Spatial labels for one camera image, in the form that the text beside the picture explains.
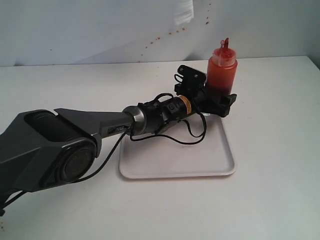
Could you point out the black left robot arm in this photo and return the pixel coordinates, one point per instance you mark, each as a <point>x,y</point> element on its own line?
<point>42,149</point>

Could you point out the white paper backdrop sheet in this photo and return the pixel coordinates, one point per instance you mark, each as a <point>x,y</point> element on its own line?
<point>58,32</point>

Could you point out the red sauce squeeze bottle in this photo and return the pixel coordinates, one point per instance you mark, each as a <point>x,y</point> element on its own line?
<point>221,70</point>

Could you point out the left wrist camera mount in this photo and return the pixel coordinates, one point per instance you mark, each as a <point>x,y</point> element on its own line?
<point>190,78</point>

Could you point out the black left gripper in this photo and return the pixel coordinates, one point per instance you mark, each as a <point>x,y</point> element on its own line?
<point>203,102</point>

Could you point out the white rectangular tray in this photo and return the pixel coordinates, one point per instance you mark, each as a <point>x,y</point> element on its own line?
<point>162,158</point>

